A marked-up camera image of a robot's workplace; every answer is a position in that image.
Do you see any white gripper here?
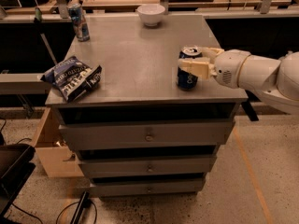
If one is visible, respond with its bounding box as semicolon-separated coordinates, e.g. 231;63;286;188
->
178;47;250;89

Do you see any blue pepsi can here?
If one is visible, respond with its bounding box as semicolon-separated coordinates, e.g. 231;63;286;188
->
177;46;202;90

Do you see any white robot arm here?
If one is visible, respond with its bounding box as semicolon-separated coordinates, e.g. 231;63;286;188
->
178;46;299;115

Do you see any redbull can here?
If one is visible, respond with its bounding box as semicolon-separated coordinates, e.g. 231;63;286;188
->
68;4;90;42

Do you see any white bowl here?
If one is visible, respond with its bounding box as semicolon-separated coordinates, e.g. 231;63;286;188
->
136;4;165;26

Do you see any grey drawer cabinet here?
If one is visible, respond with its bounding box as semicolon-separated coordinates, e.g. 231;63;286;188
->
47;15;247;185

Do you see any blue potato chip bag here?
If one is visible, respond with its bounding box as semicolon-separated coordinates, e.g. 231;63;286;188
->
41;56;102;102

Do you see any top drawer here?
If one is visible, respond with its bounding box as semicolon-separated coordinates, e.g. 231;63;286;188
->
59;121;234;150

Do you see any drawer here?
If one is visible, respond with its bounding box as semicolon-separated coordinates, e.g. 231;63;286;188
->
78;156;216;178
90;178;206;197
59;121;234;150

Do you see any bottom drawer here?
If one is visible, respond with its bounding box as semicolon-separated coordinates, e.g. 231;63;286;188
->
90;178;206;197

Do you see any middle drawer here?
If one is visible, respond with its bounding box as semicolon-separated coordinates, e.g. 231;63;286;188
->
78;156;216;178

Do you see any black stand on floor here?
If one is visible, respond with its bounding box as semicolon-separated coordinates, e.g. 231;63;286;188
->
70;191;91;224

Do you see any black case on floor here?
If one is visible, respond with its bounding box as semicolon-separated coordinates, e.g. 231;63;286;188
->
0;144;36;217

